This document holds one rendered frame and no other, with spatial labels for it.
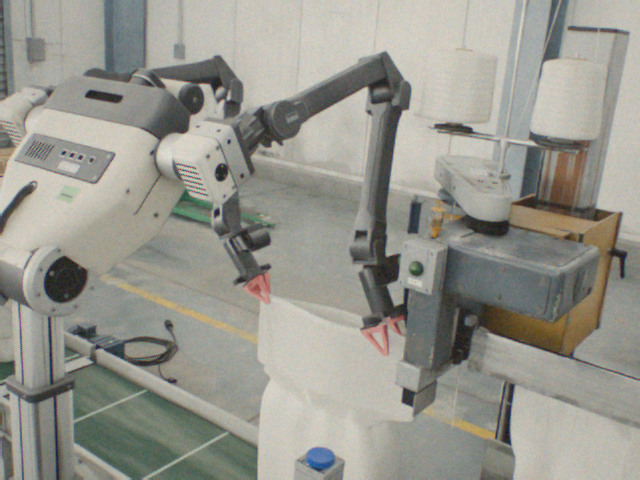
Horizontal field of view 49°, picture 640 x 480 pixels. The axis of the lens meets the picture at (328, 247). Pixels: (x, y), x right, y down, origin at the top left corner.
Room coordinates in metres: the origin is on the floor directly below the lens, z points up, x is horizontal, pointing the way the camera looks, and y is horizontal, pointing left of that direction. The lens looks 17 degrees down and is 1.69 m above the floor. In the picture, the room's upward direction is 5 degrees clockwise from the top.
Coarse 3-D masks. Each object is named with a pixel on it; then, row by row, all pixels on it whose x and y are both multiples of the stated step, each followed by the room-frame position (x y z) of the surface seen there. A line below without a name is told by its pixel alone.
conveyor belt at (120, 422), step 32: (96, 384) 2.34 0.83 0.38; (128, 384) 2.36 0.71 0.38; (96, 416) 2.12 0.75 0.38; (128, 416) 2.14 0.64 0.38; (160, 416) 2.16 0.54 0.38; (192, 416) 2.17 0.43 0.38; (96, 448) 1.94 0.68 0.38; (128, 448) 1.95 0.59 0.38; (160, 448) 1.96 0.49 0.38; (192, 448) 1.98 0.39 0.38; (224, 448) 1.99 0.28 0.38; (256, 448) 2.01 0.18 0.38
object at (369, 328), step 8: (376, 320) 1.51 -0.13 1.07; (360, 328) 1.49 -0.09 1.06; (368, 328) 1.47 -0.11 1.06; (376, 328) 1.46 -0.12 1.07; (384, 328) 1.46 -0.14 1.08; (368, 336) 1.48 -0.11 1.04; (384, 336) 1.46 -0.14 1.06; (376, 344) 1.47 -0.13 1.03; (384, 344) 1.46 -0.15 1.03; (384, 352) 1.47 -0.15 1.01
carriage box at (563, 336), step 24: (528, 216) 1.57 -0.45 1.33; (552, 216) 1.59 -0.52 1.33; (600, 216) 1.72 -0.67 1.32; (576, 240) 1.43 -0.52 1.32; (600, 240) 1.57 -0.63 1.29; (600, 264) 1.61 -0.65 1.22; (600, 288) 1.65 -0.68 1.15; (504, 312) 1.51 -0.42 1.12; (576, 312) 1.50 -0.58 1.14; (600, 312) 1.67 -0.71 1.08; (528, 336) 1.47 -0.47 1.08; (552, 336) 1.44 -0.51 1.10; (576, 336) 1.53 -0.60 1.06
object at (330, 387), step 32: (288, 320) 1.69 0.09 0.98; (320, 320) 1.60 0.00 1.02; (352, 320) 1.65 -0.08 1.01; (288, 352) 1.68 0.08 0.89; (320, 352) 1.60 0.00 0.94; (352, 352) 1.56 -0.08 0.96; (288, 384) 1.64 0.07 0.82; (320, 384) 1.59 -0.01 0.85; (352, 384) 1.55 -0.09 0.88; (384, 384) 1.53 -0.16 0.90; (288, 416) 1.59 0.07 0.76; (320, 416) 1.53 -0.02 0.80; (352, 416) 1.51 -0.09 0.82; (384, 416) 1.51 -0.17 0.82; (288, 448) 1.57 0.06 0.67; (352, 448) 1.47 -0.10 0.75; (384, 448) 1.47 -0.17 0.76
